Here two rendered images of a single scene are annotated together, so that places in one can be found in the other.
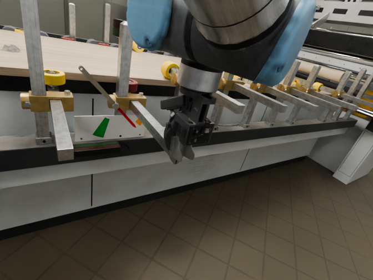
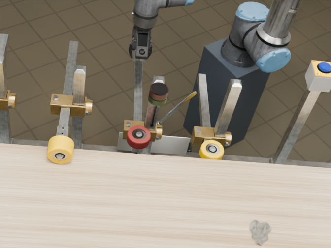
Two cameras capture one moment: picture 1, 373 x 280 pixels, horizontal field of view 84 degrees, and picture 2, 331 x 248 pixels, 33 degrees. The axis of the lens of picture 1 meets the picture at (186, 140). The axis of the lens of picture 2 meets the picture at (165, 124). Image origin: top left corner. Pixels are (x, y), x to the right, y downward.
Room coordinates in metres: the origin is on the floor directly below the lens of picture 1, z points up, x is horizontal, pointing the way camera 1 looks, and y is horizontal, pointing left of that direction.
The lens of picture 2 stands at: (1.86, 0.92, 2.35)
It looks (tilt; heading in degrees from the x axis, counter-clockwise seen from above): 48 degrees down; 207
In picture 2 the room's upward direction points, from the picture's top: 13 degrees clockwise
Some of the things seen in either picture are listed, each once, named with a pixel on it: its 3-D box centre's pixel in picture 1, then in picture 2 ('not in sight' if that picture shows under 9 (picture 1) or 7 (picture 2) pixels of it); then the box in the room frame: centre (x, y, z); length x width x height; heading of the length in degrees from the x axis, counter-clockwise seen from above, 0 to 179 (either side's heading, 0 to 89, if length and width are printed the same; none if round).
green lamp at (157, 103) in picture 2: (121, 33); (157, 97); (0.77, 0.30, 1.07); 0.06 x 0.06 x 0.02
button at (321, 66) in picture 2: not in sight; (324, 67); (0.41, 0.67, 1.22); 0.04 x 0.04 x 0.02
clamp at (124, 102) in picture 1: (126, 101); (142, 131); (0.75, 0.26, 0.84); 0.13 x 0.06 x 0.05; 128
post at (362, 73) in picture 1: (348, 96); not in sight; (1.97, -1.29, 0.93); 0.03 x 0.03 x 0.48; 38
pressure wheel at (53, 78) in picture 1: (53, 86); (209, 158); (0.68, 0.50, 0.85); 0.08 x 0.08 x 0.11
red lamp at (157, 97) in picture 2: (122, 24); (158, 91); (0.77, 0.30, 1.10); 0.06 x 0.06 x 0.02
